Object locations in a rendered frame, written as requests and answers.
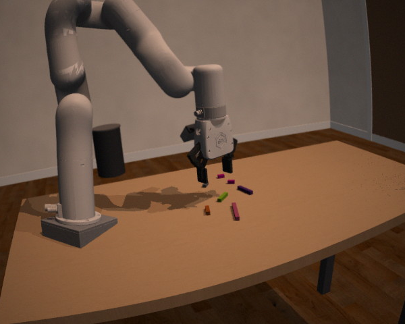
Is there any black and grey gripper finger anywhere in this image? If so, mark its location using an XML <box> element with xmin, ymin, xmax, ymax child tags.
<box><xmin>222</xmin><ymin>138</ymin><xmax>238</xmax><ymax>173</ymax></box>
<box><xmin>187</xmin><ymin>142</ymin><xmax>208</xmax><ymax>184</ymax></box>

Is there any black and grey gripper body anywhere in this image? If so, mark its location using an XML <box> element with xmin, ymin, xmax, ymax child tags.
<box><xmin>194</xmin><ymin>115</ymin><xmax>234</xmax><ymax>160</ymax></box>

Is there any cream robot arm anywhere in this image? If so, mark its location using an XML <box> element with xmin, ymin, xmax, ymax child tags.
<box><xmin>45</xmin><ymin>0</ymin><xmax>226</xmax><ymax>225</ymax></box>

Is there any lime green rod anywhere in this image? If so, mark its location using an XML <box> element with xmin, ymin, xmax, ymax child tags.
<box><xmin>217</xmin><ymin>192</ymin><xmax>228</xmax><ymax>203</ymax></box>

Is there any purple rod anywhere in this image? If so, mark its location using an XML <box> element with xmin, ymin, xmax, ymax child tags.
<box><xmin>238</xmin><ymin>186</ymin><xmax>253</xmax><ymax>195</ymax></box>

